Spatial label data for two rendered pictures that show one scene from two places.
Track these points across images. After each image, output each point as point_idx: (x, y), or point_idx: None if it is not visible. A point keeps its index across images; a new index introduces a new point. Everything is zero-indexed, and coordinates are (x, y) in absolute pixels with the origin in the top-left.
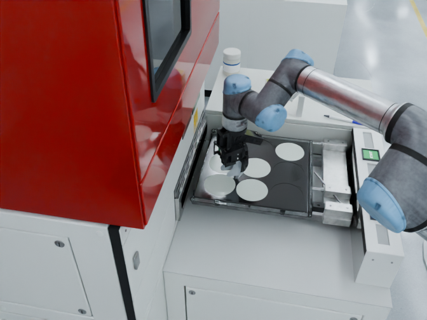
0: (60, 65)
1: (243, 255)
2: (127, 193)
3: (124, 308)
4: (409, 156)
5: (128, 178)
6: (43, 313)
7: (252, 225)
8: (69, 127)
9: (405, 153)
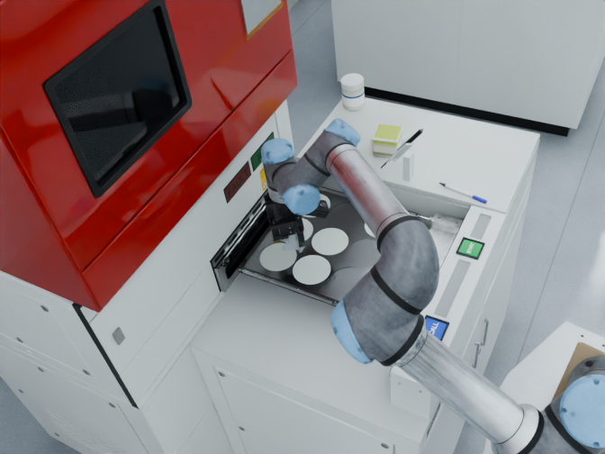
0: None
1: (279, 345)
2: (73, 279)
3: (115, 379)
4: (375, 283)
5: (68, 267)
6: (59, 365)
7: (306, 312)
8: (12, 218)
9: (373, 278)
